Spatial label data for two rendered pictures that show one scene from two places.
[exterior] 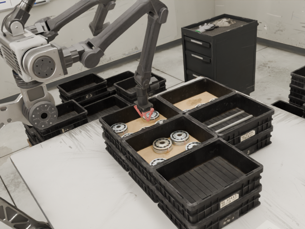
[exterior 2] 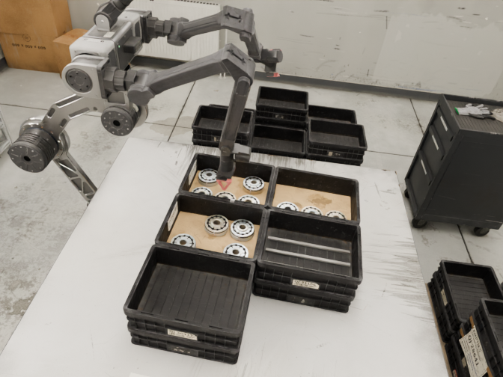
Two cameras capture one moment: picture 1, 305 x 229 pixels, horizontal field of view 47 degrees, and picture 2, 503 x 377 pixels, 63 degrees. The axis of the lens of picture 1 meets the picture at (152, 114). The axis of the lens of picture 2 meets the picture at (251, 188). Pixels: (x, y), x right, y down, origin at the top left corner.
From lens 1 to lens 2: 1.04 m
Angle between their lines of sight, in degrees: 29
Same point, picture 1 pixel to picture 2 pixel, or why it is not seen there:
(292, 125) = (404, 313)
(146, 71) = (226, 138)
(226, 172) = (228, 304)
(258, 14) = not seen: outside the picture
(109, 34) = (165, 78)
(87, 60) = (132, 95)
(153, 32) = (234, 99)
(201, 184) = (189, 295)
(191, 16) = not seen: outside the picture
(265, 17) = not seen: outside the picture
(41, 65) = (75, 77)
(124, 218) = (123, 267)
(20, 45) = (75, 46)
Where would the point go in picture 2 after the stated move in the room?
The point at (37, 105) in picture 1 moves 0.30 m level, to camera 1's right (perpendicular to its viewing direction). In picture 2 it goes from (111, 110) to (159, 138)
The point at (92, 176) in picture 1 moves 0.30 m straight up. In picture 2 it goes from (153, 206) to (148, 158)
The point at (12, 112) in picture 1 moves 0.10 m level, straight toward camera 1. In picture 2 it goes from (99, 102) to (87, 114)
